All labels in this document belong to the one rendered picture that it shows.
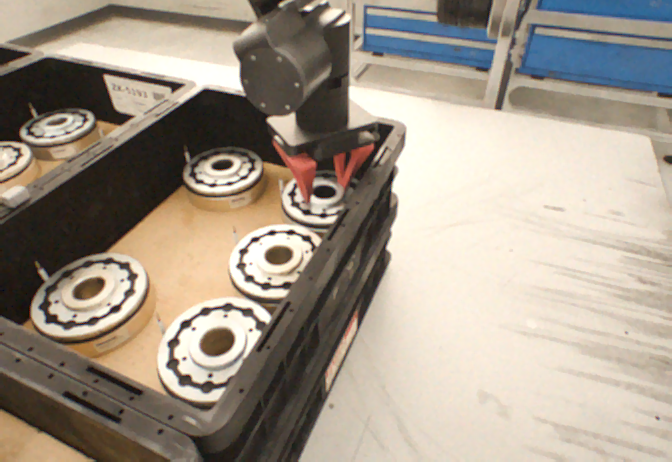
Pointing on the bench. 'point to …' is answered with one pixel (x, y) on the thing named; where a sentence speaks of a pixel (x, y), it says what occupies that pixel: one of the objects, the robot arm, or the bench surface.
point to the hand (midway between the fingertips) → (324, 188)
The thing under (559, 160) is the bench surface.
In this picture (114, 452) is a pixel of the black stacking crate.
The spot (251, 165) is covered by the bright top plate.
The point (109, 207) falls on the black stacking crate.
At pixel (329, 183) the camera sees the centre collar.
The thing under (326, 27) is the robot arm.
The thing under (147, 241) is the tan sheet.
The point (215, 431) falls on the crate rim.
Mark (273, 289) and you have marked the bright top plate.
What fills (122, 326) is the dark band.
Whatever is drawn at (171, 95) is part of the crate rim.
